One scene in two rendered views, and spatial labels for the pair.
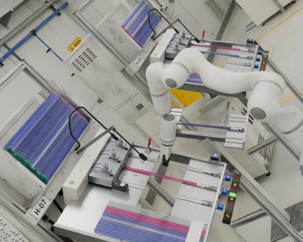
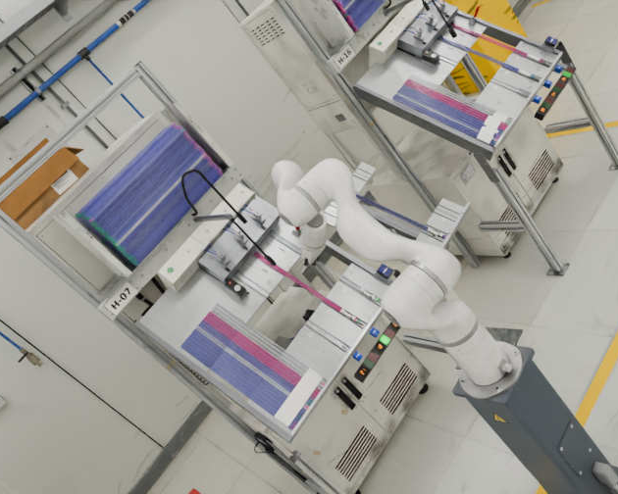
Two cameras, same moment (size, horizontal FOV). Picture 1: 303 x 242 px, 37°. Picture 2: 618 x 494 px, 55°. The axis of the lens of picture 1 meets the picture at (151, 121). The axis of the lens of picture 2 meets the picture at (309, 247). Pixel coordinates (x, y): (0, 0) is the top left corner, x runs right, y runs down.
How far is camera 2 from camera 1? 1.04 m
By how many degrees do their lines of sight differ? 28
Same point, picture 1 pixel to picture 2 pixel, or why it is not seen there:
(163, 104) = not seen: hidden behind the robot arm
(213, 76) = (348, 232)
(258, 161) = (492, 239)
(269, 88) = (419, 287)
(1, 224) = not seen: hidden behind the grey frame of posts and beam
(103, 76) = (293, 62)
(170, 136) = (315, 243)
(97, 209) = (196, 313)
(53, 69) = not seen: outside the picture
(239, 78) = (386, 248)
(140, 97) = (342, 106)
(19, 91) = (203, 26)
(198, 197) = (334, 332)
